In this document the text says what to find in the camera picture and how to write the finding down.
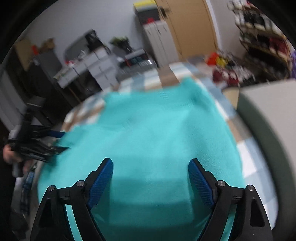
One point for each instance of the dark flower bouquet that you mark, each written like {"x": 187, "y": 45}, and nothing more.
{"x": 122, "y": 43}

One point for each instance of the wooden shoe rack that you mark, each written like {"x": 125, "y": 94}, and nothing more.
{"x": 266, "y": 46}

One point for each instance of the checkered bed blanket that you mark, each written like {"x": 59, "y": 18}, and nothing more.
{"x": 254, "y": 168}

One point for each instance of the white upright suitcase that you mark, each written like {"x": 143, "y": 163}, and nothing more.
{"x": 161, "y": 42}

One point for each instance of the stack of shoe boxes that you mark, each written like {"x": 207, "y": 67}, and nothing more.
{"x": 146, "y": 11}

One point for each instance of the silver flat suitcase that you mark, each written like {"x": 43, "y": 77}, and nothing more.
{"x": 138, "y": 68}

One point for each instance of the blue plaid garment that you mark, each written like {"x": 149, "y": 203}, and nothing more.
{"x": 27, "y": 196}

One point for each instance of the black shoe box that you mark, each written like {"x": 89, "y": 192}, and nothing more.
{"x": 136, "y": 57}

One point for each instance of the person left hand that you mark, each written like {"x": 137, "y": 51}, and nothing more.
{"x": 11, "y": 157}

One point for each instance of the purple bag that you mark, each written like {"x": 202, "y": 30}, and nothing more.
{"x": 293, "y": 64}

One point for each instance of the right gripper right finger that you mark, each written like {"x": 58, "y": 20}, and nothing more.
{"x": 250, "y": 220}

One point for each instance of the wooden door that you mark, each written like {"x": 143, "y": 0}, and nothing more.
{"x": 191, "y": 25}

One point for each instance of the orange plastic bag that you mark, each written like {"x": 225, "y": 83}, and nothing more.
{"x": 212, "y": 59}

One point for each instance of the white drawer desk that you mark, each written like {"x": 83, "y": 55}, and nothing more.
{"x": 101, "y": 65}

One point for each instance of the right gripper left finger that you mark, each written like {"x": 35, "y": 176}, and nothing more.
{"x": 51, "y": 221}

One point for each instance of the grey arched mirror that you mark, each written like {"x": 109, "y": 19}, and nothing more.
{"x": 73, "y": 50}

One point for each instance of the teal fleece jacket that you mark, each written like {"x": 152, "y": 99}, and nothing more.
{"x": 150, "y": 138}

